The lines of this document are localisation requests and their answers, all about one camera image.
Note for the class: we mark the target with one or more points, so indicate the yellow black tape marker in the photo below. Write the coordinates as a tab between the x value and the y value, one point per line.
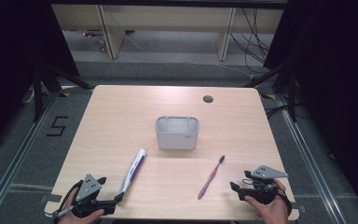
66	94
268	96

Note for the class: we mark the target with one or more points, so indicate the pink toothbrush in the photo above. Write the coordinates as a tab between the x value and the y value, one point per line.
210	179

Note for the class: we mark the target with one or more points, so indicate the metal floor rail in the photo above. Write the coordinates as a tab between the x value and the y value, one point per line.
15	161
307	155

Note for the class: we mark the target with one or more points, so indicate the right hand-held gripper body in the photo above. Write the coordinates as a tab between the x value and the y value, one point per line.
262	191

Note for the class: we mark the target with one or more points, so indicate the grey toothbrush holder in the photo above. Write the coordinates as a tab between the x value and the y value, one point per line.
177	138

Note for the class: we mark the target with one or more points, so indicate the dark curtain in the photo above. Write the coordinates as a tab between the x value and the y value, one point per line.
9	62
338	77

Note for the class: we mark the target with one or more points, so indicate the light wooden shelf unit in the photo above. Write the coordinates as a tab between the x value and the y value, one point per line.
167	18

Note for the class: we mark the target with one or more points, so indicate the person's left hand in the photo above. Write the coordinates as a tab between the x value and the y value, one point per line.
70	217

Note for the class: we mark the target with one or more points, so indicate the white purple toothpaste tube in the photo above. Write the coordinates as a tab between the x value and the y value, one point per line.
133	171

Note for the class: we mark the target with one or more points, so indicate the person's right hand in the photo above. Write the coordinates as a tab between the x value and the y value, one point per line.
273	213

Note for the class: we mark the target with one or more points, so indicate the black metal stand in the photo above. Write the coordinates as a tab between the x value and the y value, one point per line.
38	93
292	93

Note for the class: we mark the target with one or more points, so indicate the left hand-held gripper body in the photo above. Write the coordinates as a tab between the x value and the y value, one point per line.
88	188

